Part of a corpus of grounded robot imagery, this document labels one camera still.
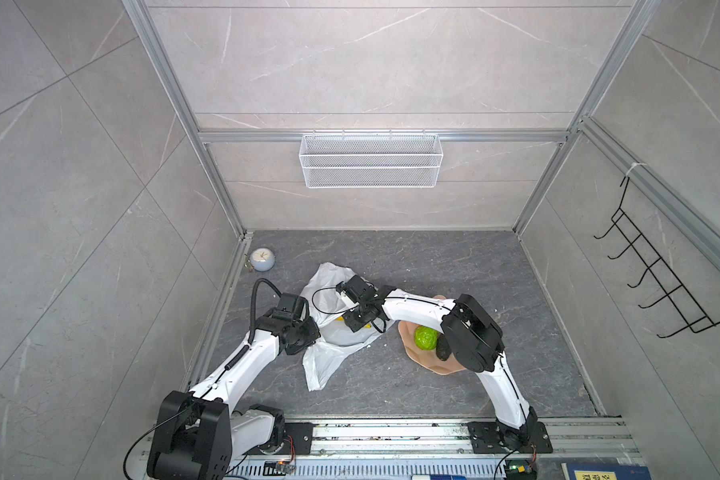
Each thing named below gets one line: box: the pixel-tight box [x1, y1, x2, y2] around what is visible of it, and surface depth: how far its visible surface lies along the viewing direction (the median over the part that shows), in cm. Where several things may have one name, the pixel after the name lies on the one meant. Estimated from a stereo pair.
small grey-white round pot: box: [250, 248, 276, 272], surface depth 109 cm
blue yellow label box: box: [561, 463, 652, 480], surface depth 69 cm
